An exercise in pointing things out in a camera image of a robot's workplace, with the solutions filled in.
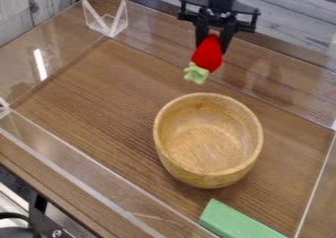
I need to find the green foam block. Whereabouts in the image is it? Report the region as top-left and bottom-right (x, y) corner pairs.
(199, 199), (287, 238)

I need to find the clear acrylic corner bracket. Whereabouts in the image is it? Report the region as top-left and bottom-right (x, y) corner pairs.
(81, 0), (127, 38)

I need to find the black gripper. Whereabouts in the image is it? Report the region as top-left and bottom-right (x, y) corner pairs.
(177, 0), (261, 53)

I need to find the wooden bowl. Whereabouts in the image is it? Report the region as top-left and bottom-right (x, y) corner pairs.
(151, 92), (263, 189)

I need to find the black table leg bracket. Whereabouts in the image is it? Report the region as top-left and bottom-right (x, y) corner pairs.
(29, 195), (89, 238)

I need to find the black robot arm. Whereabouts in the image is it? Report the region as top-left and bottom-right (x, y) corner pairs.
(177, 0), (261, 53)

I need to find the red plush strawberry toy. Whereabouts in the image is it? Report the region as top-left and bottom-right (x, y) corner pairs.
(183, 33), (221, 85)

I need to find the black cable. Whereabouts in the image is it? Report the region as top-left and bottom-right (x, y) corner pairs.
(0, 211), (37, 238)

